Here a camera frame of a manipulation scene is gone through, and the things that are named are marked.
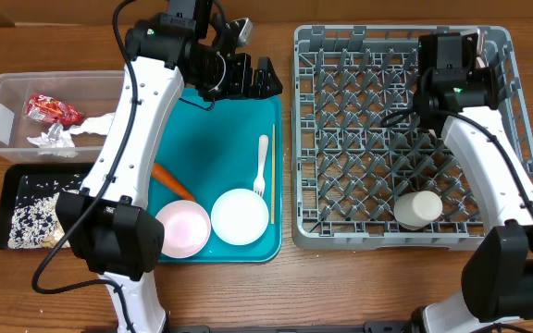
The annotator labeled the small white plate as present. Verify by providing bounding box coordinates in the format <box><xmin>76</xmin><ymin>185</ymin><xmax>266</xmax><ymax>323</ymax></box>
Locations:
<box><xmin>210</xmin><ymin>189</ymin><xmax>269</xmax><ymax>246</ymax></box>

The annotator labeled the pink bowl with food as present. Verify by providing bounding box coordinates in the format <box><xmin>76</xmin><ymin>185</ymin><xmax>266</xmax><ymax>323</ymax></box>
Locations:
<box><xmin>155</xmin><ymin>200</ymin><xmax>212</xmax><ymax>259</ymax></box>

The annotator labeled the white tissue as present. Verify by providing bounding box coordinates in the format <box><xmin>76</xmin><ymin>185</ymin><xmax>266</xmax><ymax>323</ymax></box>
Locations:
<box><xmin>68</xmin><ymin>113</ymin><xmax>115</xmax><ymax>136</ymax></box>
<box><xmin>27</xmin><ymin>123</ymin><xmax>78</xmax><ymax>158</ymax></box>

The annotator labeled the white cup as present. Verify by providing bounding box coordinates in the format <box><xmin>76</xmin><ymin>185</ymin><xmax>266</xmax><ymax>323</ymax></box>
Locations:
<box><xmin>393</xmin><ymin>191</ymin><xmax>443</xmax><ymax>230</ymax></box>

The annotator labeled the red snack wrapper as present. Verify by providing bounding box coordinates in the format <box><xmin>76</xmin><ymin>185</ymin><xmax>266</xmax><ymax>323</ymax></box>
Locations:
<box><xmin>24</xmin><ymin>94</ymin><xmax>84</xmax><ymax>126</ymax></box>

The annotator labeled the large white plate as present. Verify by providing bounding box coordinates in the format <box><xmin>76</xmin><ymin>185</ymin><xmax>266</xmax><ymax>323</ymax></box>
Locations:
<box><xmin>475</xmin><ymin>28</ymin><xmax>486</xmax><ymax>68</ymax></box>

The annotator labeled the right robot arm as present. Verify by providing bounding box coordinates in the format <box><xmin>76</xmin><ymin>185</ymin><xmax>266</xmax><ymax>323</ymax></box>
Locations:
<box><xmin>413</xmin><ymin>32</ymin><xmax>533</xmax><ymax>332</ymax></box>

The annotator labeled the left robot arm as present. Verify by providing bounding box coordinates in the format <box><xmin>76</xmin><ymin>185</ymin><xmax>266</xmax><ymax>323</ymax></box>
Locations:
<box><xmin>56</xmin><ymin>1</ymin><xmax>282</xmax><ymax>332</ymax></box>

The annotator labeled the grey dishwasher rack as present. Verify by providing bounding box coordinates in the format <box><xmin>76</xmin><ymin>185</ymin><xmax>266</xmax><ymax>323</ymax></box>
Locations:
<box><xmin>291</xmin><ymin>24</ymin><xmax>533</xmax><ymax>252</ymax></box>

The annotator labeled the wooden chopstick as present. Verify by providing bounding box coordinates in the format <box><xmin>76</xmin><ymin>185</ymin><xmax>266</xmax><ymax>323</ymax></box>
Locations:
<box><xmin>270</xmin><ymin>124</ymin><xmax>276</xmax><ymax>226</ymax></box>

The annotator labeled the teal serving tray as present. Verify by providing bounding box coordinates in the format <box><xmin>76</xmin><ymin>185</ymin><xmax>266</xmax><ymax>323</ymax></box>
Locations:
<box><xmin>155</xmin><ymin>88</ymin><xmax>283</xmax><ymax>264</ymax></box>

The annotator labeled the white plastic fork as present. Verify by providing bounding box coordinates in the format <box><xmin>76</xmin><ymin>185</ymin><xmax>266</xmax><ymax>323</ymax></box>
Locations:
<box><xmin>254</xmin><ymin>134</ymin><xmax>269</xmax><ymax>197</ymax></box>

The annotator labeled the orange carrot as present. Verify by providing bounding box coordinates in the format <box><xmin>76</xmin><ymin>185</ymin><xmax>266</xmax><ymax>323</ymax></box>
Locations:
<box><xmin>151</xmin><ymin>163</ymin><xmax>195</xmax><ymax>202</ymax></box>

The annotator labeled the clear plastic bin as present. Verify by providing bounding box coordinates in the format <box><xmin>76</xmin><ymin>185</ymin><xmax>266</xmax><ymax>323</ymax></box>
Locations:
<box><xmin>0</xmin><ymin>70</ymin><xmax>124</xmax><ymax>163</ymax></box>

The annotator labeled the black tray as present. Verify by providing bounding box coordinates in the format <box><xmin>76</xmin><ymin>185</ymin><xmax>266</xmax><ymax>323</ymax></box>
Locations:
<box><xmin>0</xmin><ymin>163</ymin><xmax>93</xmax><ymax>250</ymax></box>

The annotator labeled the rice and peanuts pile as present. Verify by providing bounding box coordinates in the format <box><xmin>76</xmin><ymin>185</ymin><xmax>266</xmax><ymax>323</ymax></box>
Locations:
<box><xmin>7</xmin><ymin>174</ymin><xmax>82</xmax><ymax>250</ymax></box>

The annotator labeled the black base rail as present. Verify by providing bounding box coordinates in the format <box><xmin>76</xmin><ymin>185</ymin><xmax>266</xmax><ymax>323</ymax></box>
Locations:
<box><xmin>168</xmin><ymin>321</ymin><xmax>418</xmax><ymax>333</ymax></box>

